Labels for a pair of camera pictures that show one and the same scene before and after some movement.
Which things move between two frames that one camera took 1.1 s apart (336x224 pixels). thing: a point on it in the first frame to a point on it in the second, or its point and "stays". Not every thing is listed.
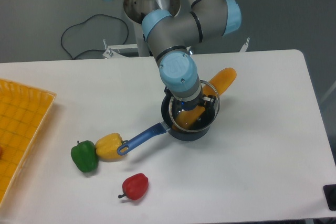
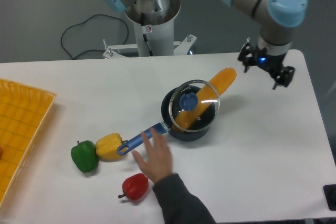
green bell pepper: x=85 y=156 stays
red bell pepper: x=135 y=186 stays
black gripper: x=208 y=101 to x=272 y=63
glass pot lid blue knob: x=198 y=119 stays
